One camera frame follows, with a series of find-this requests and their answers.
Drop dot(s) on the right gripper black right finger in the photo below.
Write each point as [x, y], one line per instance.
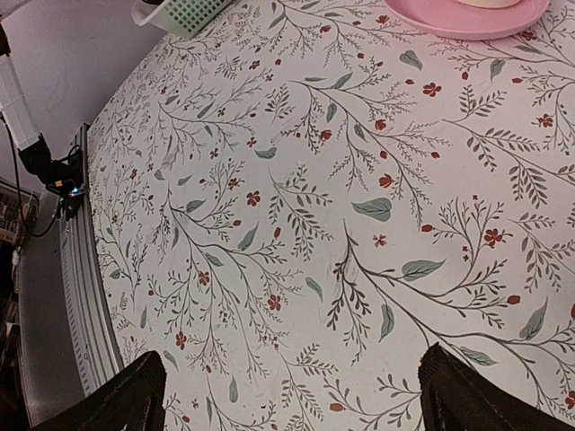
[455, 397]

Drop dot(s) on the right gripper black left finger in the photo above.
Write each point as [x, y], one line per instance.
[131, 400]

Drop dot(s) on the white plastic basket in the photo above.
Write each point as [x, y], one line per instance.
[183, 18]

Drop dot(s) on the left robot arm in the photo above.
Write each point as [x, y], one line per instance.
[29, 143]

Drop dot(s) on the pink plate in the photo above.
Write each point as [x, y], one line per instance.
[459, 21]

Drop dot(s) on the cream ceramic mug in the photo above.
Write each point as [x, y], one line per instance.
[490, 4]

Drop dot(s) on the front aluminium rail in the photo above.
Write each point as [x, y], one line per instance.
[67, 348]

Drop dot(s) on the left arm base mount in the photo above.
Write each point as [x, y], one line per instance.
[63, 177]

